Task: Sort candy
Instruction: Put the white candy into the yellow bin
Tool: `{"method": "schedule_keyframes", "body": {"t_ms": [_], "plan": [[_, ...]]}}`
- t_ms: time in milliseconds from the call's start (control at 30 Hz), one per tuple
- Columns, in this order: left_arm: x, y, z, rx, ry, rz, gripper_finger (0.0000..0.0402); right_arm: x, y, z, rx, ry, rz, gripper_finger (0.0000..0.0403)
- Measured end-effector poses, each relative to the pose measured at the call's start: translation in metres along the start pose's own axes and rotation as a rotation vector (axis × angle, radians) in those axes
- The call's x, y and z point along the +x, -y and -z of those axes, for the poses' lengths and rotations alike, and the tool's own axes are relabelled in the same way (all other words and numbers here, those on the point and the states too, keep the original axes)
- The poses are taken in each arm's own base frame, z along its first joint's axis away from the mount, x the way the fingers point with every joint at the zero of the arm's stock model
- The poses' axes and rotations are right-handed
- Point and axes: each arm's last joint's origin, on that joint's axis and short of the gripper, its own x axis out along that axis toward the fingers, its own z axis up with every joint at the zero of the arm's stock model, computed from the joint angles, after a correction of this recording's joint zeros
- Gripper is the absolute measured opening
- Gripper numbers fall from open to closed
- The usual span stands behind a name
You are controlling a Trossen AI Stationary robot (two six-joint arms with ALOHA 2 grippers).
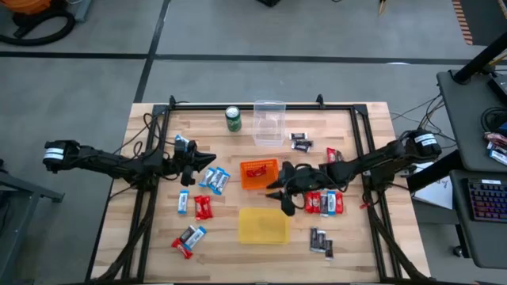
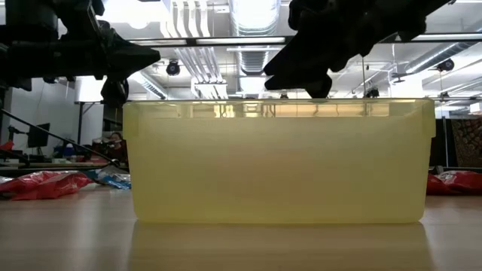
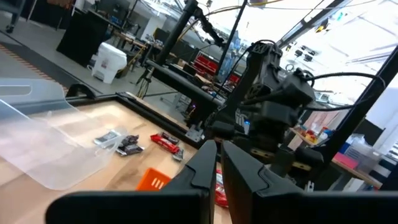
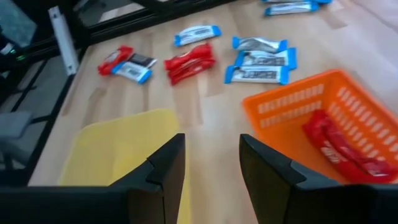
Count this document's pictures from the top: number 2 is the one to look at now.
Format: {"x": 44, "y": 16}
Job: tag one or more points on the patterned wall hanging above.
{"x": 468, "y": 143}

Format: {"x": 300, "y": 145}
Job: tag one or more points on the white blue Hershey's bar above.
{"x": 115, "y": 180}

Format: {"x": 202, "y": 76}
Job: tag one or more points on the white box unit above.
{"x": 88, "y": 90}

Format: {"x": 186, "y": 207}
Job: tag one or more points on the black ceiling spotlight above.
{"x": 173, "y": 68}
{"x": 284, "y": 96}
{"x": 446, "y": 65}
{"x": 373, "y": 93}

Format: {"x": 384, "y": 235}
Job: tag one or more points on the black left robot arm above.
{"x": 30, "y": 15}

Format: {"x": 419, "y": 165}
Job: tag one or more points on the black legged high table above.
{"x": 80, "y": 120}

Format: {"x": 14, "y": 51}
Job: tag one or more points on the black metal pole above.
{"x": 445, "y": 143}

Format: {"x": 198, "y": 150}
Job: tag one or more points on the yellow translucent plastic bin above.
{"x": 278, "y": 169}

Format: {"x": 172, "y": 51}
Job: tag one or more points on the grey slanted ventilation duct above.
{"x": 437, "y": 56}

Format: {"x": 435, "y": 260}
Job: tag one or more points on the black computer monitor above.
{"x": 39, "y": 139}

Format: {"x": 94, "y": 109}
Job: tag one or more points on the white ceiling light fixture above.
{"x": 150, "y": 88}

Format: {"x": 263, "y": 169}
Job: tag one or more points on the silver ventilation duct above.
{"x": 254, "y": 15}

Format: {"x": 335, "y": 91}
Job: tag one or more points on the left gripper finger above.
{"x": 132, "y": 60}
{"x": 115, "y": 94}

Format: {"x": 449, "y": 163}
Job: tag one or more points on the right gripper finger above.
{"x": 293, "y": 67}
{"x": 320, "y": 88}

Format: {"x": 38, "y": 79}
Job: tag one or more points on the white ceiling pipes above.
{"x": 199, "y": 56}

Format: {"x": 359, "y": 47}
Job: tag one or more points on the seated person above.
{"x": 117, "y": 148}

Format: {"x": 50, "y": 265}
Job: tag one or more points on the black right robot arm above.
{"x": 418, "y": 11}

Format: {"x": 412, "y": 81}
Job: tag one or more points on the long linear ceiling light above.
{"x": 241, "y": 40}

